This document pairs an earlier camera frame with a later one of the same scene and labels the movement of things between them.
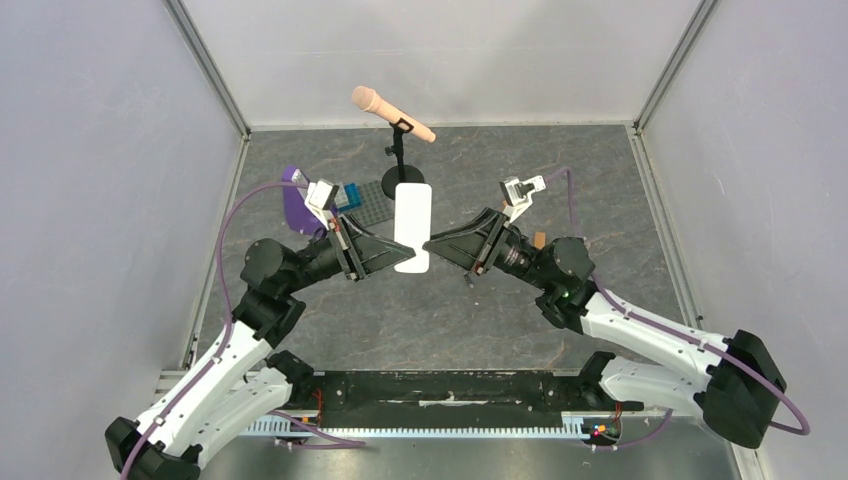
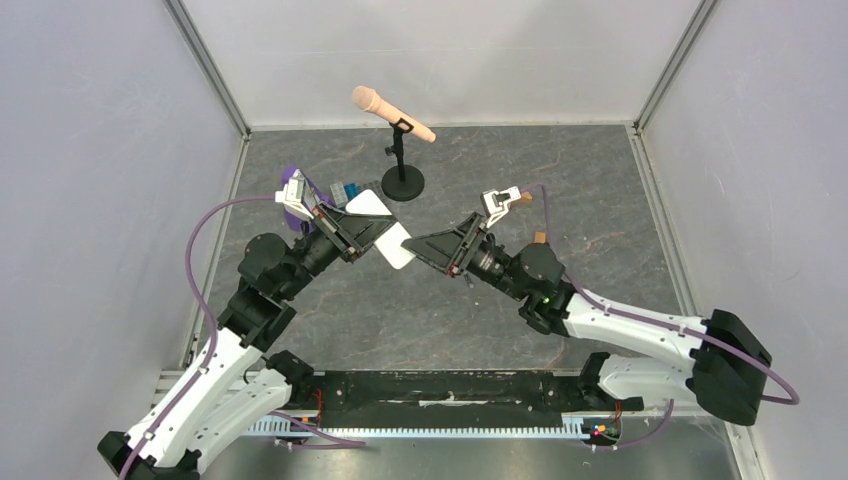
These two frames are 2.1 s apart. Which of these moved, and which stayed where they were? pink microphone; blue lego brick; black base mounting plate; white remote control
Moved: white remote control
Stayed: pink microphone; black base mounting plate; blue lego brick
